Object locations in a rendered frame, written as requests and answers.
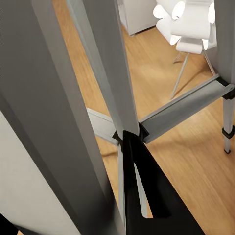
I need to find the camera tripod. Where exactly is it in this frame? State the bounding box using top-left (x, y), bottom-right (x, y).
top-left (0, 0), bottom-right (235, 235)

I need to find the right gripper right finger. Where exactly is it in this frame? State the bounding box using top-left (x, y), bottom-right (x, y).
top-left (122, 130), bottom-right (206, 235)

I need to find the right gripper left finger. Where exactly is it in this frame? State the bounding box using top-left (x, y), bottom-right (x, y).
top-left (0, 213), bottom-right (19, 235)

